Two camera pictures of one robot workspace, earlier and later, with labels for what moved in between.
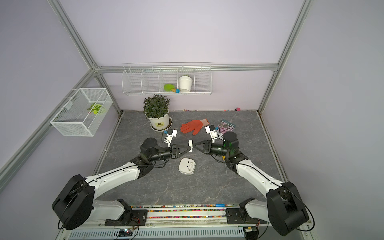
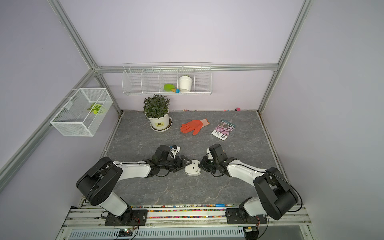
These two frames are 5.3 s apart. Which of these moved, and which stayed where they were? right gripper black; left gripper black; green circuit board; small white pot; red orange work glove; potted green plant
Moved: right gripper black; left gripper black
Stayed: potted green plant; small white pot; green circuit board; red orange work glove
